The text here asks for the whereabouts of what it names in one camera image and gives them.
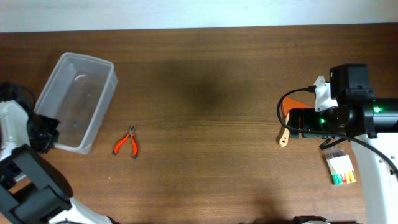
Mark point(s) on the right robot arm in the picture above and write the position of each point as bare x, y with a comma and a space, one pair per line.
346, 108

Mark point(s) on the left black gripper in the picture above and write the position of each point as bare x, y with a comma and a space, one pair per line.
44, 146

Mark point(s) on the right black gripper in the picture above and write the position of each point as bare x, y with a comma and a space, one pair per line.
306, 115

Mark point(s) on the screwdriver set clear case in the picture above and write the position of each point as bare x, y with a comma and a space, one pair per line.
340, 166

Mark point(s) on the orange scraper wooden handle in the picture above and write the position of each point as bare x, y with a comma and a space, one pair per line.
287, 105

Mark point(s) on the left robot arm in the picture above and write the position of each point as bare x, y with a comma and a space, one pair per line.
32, 190

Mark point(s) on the clear plastic container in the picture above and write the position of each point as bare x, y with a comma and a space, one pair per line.
78, 93

